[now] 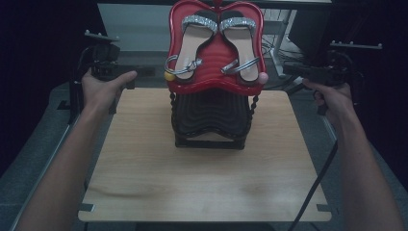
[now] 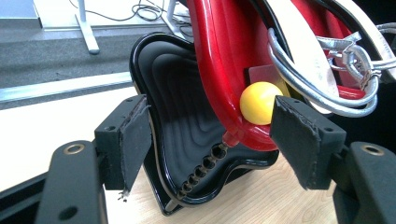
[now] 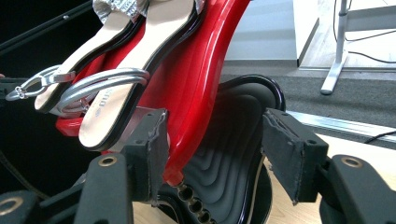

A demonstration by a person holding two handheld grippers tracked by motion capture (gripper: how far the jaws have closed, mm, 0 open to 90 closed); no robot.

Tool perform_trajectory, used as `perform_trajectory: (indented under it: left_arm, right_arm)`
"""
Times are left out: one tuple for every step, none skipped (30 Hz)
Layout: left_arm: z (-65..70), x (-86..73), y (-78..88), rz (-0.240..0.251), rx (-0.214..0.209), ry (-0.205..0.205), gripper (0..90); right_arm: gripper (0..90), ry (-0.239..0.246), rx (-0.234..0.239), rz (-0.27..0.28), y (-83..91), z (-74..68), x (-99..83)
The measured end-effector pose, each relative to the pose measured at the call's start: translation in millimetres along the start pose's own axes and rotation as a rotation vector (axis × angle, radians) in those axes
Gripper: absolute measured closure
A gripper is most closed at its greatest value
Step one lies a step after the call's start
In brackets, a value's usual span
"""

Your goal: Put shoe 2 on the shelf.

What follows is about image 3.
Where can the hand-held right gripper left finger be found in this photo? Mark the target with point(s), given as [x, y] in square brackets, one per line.
[149, 161]

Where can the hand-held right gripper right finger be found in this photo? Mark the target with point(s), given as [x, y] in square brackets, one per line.
[292, 155]

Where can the red and black shoe rack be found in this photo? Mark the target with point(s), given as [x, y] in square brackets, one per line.
[193, 81]

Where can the white desk leg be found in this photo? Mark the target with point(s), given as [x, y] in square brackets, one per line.
[337, 59]

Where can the white desk panel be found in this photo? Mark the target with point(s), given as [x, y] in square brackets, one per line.
[306, 28]

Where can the black metal bar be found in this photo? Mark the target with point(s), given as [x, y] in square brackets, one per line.
[40, 29]

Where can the aluminium rail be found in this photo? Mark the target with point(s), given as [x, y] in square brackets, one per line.
[336, 124]

